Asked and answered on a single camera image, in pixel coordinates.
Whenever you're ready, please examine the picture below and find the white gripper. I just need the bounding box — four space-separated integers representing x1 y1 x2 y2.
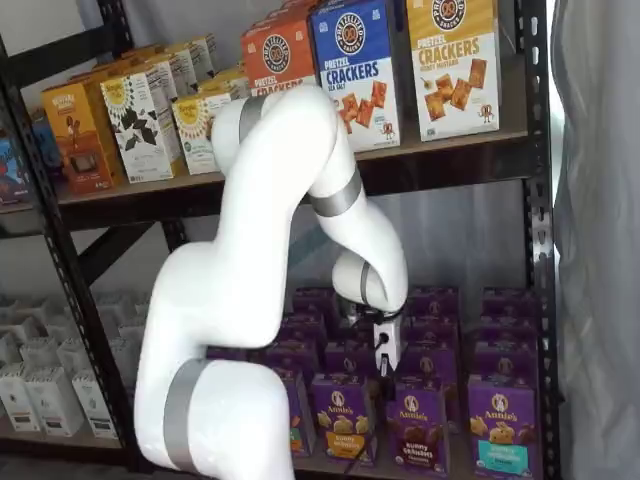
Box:
372 318 403 402

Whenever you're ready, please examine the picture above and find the purple Annie's box brown patch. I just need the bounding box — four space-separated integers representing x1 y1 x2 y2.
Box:
383 381 449 476

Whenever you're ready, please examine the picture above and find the purple Annie's box yellow patch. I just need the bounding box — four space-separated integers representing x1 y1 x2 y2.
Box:
310 374 376 464

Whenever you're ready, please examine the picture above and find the purple Annie's box green patch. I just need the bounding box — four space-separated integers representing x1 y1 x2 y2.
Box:
279 369 317 456

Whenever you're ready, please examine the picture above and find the purple Annie's box teal patch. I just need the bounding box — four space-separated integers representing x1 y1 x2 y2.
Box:
467 374 544 479

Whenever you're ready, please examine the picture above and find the white carton box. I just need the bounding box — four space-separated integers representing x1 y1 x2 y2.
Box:
18 337 66 374
56 337 94 374
24 367 85 437
71 369 120 440
94 292 151 326
0 364 41 434
0 332 24 369

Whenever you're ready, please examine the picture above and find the yellow pretzel crackers box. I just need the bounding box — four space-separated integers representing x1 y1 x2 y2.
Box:
405 0 502 143

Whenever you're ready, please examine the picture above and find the Simple Mills almond bar box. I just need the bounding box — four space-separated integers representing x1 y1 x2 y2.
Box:
197 69 251 109
171 92 236 176

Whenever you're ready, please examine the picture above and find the blue pretzel crackers box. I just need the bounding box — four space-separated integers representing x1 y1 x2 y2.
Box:
309 0 402 151

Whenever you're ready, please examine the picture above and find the orange pretzel crackers box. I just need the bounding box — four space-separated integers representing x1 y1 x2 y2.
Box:
257 0 315 27
241 19 321 100

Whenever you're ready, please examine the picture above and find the Sweet Thins mint chocolate box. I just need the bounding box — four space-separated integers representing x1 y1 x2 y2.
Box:
99 71 176 185
164 33 219 84
122 49 190 101

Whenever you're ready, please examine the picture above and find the orange Simple Mills box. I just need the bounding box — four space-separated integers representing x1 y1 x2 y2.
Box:
67 57 151 89
40 79 125 195

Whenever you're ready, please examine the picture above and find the blue red graphic box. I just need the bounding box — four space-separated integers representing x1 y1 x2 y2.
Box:
0 128 32 205

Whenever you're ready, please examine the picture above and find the black metal shelving rack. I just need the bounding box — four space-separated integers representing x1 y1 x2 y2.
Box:
0 0 559 480

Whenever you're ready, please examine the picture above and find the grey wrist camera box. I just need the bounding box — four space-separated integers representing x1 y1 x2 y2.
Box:
338 298 375 330

